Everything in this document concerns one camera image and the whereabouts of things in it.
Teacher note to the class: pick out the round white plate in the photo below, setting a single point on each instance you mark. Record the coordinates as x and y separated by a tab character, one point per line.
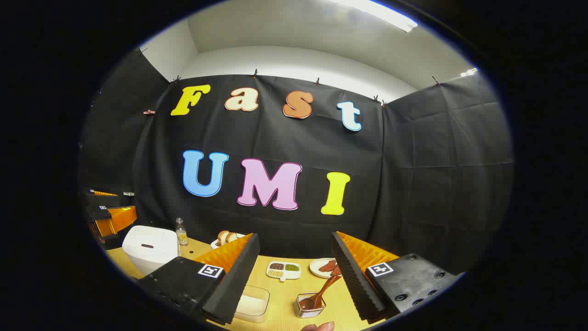
316	269

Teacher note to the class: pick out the white rice cooker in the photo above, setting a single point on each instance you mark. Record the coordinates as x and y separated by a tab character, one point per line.
149	250

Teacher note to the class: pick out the brown wooden spoon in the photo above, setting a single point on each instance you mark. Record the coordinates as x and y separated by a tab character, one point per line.
321	289

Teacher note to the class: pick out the toasted bread slice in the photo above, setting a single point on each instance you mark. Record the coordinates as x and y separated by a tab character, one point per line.
231	237
222	237

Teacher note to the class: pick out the white rice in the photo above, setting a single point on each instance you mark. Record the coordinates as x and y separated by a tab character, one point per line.
251	305

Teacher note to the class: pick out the white toaster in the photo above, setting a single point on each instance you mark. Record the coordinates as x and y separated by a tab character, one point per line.
215	243

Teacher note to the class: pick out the white divided grain dish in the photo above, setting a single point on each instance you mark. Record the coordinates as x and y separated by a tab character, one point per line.
283	270

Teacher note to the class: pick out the clear plastic rice box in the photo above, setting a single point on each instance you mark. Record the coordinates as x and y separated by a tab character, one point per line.
252	303

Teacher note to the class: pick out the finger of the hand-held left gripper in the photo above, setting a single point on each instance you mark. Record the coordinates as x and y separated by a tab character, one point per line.
120	218
103	193

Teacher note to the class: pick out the small glass bottle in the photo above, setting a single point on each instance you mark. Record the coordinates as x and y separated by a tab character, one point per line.
182	234

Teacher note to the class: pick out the red meat slice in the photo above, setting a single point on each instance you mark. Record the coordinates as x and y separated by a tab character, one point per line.
325	266
334	269

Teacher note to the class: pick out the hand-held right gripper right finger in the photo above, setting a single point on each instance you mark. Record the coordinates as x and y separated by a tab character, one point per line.
353	280

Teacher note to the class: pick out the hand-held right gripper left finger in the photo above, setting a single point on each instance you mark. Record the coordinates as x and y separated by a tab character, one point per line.
234	285

